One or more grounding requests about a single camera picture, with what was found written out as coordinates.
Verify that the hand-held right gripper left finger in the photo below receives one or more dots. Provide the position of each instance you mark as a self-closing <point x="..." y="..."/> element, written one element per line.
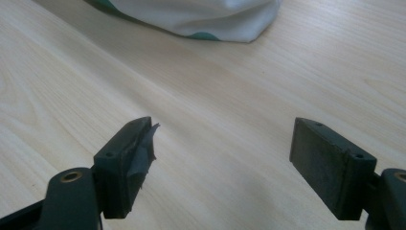
<point x="119" y="179"/>

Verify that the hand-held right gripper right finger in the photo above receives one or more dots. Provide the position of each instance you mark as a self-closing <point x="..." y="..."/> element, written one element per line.
<point x="325" y="166"/>

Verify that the white and green garment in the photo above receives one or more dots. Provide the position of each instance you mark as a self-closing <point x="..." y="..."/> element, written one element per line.
<point x="198" y="16"/>

